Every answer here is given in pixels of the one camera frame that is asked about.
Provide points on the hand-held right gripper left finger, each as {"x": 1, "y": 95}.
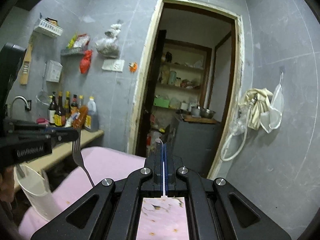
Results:
{"x": 155, "y": 165}

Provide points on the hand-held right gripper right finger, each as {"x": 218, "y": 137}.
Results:
{"x": 172, "y": 165}

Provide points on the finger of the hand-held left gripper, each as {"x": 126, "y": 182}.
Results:
{"x": 65, "y": 136}
{"x": 37, "y": 125}

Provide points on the metal fork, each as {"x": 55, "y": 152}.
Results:
{"x": 77, "y": 150}

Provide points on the white plastic utensil cup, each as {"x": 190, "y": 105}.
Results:
{"x": 37, "y": 195}

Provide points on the person's left hand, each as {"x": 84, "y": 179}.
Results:
{"x": 6, "y": 182}

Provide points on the pink sponge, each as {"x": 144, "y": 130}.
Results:
{"x": 42, "y": 121}

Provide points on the white seasoning packet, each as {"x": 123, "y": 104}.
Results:
{"x": 71, "y": 120}

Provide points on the dark sauce bottle with pump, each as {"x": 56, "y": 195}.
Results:
{"x": 52, "y": 110}

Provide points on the dark sauce bottle yellow label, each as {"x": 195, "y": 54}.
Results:
{"x": 58, "y": 115}

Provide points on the orange snack bag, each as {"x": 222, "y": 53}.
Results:
{"x": 81, "y": 117}

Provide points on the beige kitchen counter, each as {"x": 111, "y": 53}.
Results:
{"x": 90, "y": 136}

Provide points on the metal strainer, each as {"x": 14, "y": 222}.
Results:
{"x": 42, "y": 96}

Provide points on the grey cabinet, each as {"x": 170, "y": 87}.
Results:
{"x": 197, "y": 147}

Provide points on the brown bottle with yellow cap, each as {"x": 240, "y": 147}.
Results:
{"x": 67, "y": 105}

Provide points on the metal faucet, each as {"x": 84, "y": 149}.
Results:
{"x": 18, "y": 98}

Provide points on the dark bottle with red label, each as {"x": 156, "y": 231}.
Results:
{"x": 74, "y": 105}

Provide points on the clear bottle with yellow cap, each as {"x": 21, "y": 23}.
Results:
{"x": 81, "y": 101}

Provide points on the pink cloth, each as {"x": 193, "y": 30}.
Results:
{"x": 70, "y": 187}

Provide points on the wooden cutting board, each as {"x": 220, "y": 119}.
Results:
{"x": 200, "y": 120}

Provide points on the steel pot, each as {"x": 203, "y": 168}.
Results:
{"x": 195, "y": 111}

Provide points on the wooden grater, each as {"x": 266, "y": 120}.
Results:
{"x": 26, "y": 67}

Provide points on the steel bowl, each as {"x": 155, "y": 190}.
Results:
{"x": 207, "y": 113}

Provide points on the green box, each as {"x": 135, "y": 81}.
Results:
{"x": 161, "y": 102}

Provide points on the red plastic bag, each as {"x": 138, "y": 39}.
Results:
{"x": 85, "y": 62}

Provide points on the crumpled clear plastic bag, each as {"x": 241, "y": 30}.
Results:
{"x": 238, "y": 122}

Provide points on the green canister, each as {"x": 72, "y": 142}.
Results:
{"x": 172, "y": 77}

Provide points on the yellow snack packet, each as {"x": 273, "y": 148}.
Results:
{"x": 72, "y": 41}

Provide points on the red seasoning packets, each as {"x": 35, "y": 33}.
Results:
{"x": 82, "y": 40}

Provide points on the orange plug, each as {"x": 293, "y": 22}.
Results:
{"x": 133, "y": 67}

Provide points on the wooden shelf unit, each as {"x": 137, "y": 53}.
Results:
{"x": 185, "y": 67}

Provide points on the clear bag of dried goods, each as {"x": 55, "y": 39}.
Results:
{"x": 107, "y": 47}

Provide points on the small clear plastic bag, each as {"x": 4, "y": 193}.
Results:
{"x": 113, "y": 30}

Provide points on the black wall socket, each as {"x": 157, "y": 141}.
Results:
{"x": 28, "y": 105}

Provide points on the white wall box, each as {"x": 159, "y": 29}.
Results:
{"x": 53, "y": 71}

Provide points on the wooden door frame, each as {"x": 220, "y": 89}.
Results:
{"x": 140, "y": 92}

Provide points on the grey wall rack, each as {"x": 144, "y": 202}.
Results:
{"x": 73, "y": 52}

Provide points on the white wall socket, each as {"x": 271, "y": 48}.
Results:
{"x": 113, "y": 65}

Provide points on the white wall basket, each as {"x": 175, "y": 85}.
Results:
{"x": 48, "y": 28}

